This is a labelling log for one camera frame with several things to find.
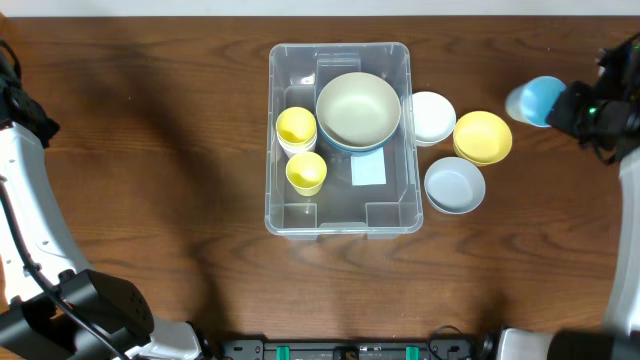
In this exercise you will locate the yellow small bowl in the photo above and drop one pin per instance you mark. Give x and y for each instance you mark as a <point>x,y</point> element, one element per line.
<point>482,138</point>

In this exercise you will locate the cream large bowl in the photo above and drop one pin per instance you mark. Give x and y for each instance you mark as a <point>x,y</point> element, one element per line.
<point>358,109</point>

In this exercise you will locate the cream white cup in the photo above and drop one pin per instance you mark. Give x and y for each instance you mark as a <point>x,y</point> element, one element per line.
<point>310,145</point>

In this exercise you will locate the white small bowl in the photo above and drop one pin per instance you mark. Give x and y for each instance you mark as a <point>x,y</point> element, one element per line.
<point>434,118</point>

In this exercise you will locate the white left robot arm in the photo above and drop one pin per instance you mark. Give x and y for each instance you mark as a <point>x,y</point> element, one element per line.
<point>60,307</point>

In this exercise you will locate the clear plastic storage bin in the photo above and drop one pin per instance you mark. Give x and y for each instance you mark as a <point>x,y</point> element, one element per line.
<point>372,186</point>

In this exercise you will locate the white label in bin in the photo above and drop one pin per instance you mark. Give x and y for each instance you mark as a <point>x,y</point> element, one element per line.
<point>368,169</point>

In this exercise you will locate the pink cup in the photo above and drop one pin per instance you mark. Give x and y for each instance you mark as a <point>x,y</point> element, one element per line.
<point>292,152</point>

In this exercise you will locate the light blue cup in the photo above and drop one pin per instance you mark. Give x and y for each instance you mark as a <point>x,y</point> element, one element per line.
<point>533,101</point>

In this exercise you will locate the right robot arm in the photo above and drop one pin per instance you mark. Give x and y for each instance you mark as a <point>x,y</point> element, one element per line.
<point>615,334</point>

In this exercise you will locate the grey small bowl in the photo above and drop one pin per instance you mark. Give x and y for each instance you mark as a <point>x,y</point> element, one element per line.
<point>454,186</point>

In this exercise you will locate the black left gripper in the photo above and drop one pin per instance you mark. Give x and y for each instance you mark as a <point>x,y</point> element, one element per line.
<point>13,107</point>

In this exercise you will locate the yellow cup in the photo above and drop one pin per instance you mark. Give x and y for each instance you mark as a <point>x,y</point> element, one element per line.
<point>296,125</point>
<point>306,173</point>

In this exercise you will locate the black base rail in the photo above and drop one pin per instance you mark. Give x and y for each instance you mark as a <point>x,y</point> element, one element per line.
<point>446,349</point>

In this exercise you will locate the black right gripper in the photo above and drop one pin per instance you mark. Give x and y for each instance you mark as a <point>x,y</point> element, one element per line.
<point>564,110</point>

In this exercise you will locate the dark blue bowl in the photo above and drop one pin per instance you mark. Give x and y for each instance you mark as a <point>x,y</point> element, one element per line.
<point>327,146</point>

